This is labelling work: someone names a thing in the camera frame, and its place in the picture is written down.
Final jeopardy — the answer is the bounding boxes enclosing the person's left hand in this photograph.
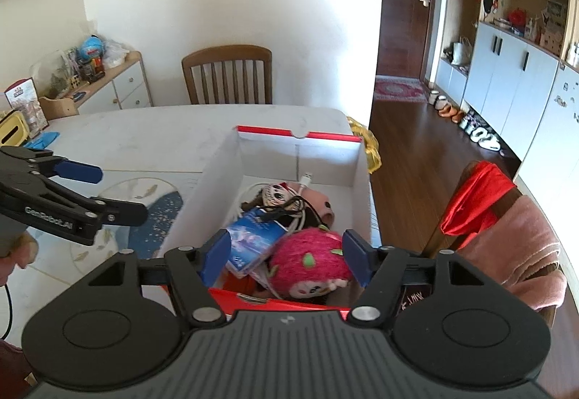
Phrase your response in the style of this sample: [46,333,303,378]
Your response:
[0,228,39,288]

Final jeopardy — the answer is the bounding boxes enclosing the blue and white round mat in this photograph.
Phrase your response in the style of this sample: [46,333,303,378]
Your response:
[70,178,187,288]

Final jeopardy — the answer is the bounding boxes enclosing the white sticker cabinet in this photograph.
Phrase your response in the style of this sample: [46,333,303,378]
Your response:
[513,64,579,219]

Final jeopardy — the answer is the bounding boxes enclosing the pink towel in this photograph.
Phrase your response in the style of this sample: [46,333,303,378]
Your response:
[460,195,569,313]

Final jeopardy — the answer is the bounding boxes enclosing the wooden slat-back chair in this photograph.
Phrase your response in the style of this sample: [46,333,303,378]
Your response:
[182,45,273,106]

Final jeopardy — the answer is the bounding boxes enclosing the dark wooden door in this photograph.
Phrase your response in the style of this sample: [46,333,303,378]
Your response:
[375,0,438,80]

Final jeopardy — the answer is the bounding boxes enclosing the white drawer sideboard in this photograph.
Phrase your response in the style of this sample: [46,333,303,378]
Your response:
[41,51,153,120]

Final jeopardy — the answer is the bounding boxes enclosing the clear plastic bag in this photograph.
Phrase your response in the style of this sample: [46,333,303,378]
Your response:
[104,39,130,68]

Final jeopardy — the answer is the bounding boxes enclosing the white cardboard box red rim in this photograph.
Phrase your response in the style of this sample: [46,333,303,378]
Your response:
[160,125,374,324]

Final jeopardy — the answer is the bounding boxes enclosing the low bench cabinet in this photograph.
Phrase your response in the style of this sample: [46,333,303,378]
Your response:
[434,59,469,107]

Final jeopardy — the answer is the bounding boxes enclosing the red patterned rug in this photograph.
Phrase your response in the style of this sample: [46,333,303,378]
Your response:
[373,76,428,104]

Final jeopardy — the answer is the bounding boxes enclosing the glass dome ornament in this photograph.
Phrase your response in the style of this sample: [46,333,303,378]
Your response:
[31,48,79,99]

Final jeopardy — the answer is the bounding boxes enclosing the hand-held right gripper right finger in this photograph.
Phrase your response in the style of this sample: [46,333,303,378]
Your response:
[342,228,494,330]

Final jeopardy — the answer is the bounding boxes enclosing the row of shoes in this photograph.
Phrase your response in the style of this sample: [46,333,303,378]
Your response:
[427,89,504,153]

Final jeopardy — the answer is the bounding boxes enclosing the blue cloth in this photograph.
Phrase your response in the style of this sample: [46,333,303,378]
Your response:
[25,131,61,152]

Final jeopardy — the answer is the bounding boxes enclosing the beige printed box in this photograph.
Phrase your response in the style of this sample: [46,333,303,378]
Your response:
[540,0,569,57]

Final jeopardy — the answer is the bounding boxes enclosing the light wooden tray box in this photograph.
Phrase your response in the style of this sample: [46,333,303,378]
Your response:
[40,94,79,121]

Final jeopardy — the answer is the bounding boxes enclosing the red garment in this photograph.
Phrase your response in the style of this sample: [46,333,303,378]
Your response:
[440,161,517,238]

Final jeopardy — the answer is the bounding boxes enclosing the beige bag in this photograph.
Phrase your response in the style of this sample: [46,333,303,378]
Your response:
[452,36,474,68]

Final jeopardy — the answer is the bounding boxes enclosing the blue and white packet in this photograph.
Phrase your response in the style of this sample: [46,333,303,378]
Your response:
[224,208,286,279]

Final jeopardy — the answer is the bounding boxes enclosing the toy robot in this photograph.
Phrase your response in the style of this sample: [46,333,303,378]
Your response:
[81,58,106,82]

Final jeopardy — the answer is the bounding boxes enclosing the white face doll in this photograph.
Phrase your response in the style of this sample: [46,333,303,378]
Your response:
[260,183,291,211]

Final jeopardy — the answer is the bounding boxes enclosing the pink plush toy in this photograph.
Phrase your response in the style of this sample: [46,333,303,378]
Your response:
[267,228,356,301]

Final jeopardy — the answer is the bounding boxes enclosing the blue-grey cabinet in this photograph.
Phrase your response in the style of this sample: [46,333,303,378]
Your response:
[464,21,564,156]

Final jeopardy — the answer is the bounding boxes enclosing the red framed picture stand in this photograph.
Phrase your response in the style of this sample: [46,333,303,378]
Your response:
[4,78,50,131]

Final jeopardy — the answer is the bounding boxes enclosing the blue globe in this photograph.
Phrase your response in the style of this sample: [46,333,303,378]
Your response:
[77,35,106,65]

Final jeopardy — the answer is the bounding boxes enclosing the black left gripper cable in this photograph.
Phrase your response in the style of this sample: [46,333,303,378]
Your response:
[2,284,14,342]

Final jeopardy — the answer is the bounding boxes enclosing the yellow tissue box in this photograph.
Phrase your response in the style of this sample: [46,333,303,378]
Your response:
[0,110,30,147]

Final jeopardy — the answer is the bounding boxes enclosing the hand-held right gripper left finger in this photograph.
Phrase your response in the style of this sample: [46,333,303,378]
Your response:
[86,228,232,327]

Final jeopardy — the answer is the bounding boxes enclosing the yellow cloth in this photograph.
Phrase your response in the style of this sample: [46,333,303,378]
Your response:
[346,115,383,174]

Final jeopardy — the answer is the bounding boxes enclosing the white charging cable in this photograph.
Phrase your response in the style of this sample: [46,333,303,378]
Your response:
[235,173,318,233]

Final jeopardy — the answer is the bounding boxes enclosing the person's dark red clothing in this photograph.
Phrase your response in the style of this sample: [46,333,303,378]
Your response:
[0,340,38,399]

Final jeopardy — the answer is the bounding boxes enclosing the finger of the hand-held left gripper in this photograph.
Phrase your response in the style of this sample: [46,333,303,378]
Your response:
[29,175,148,227]
[0,146,104,185]

